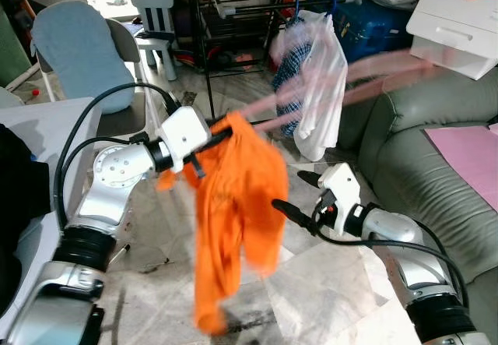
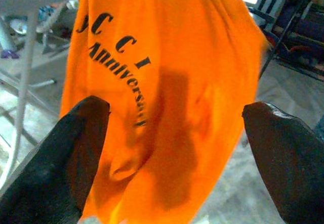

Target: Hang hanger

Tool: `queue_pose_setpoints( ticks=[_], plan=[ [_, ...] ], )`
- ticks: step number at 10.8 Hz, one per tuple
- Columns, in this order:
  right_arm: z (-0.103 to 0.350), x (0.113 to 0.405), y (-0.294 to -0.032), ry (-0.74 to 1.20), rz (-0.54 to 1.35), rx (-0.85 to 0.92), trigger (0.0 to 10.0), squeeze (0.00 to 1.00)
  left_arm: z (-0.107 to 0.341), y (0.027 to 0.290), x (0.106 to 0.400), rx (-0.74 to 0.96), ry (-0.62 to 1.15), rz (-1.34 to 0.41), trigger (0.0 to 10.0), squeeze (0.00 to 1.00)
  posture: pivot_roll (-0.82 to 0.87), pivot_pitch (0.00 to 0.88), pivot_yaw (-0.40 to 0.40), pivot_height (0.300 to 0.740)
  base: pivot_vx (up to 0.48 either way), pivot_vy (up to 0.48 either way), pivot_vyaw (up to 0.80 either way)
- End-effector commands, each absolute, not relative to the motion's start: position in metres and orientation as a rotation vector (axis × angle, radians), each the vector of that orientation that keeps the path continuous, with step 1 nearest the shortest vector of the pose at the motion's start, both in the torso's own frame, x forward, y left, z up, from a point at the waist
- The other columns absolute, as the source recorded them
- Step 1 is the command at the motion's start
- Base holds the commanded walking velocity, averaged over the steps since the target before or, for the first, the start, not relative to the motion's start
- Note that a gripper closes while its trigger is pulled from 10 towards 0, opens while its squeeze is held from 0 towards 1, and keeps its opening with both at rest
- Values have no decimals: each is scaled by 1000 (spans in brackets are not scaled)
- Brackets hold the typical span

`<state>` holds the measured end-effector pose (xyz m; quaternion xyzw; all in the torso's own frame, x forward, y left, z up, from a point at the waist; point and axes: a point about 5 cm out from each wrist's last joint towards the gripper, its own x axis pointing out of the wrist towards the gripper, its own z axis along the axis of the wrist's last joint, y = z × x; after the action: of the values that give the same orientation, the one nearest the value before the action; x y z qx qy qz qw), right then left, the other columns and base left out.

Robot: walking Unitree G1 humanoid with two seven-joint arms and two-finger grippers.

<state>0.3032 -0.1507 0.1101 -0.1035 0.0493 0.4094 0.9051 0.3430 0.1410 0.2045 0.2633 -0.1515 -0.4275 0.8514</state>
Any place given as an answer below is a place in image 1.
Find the pink plastic hanger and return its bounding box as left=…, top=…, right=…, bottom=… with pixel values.
left=233, top=21, right=437, bottom=132

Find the orange garment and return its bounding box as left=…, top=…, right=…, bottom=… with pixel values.
left=155, top=111, right=291, bottom=337

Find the green storage box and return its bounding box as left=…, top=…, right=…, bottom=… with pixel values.
left=0, top=10, right=33, bottom=90

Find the light blue cushion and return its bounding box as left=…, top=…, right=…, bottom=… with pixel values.
left=30, top=0, right=117, bottom=114

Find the white child chair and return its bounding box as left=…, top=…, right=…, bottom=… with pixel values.
left=125, top=0, right=179, bottom=82

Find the blue plaid shirt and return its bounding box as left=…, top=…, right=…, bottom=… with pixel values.
left=272, top=17, right=321, bottom=136

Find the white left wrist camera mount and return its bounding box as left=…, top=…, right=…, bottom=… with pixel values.
left=159, top=104, right=212, bottom=174

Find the pink mat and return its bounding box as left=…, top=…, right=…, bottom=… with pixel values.
left=423, top=125, right=498, bottom=210

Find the black metal drying rack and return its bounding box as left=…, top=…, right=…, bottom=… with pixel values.
left=186, top=0, right=367, bottom=121

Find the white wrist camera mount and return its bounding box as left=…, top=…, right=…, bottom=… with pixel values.
left=318, top=161, right=361, bottom=234
left=159, top=104, right=212, bottom=174

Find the grey white folding chair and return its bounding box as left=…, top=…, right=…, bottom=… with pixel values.
left=34, top=17, right=161, bottom=140

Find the black garment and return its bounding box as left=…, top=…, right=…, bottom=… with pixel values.
left=0, top=123, right=52, bottom=319

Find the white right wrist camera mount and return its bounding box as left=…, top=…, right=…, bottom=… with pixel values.
left=318, top=161, right=361, bottom=234

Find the white drawer box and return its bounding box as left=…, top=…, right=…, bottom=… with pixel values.
left=405, top=0, right=498, bottom=82

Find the white shirt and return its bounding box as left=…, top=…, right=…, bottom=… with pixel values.
left=291, top=9, right=349, bottom=164

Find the white folding table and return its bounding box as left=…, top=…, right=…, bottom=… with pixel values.
left=0, top=96, right=103, bottom=338

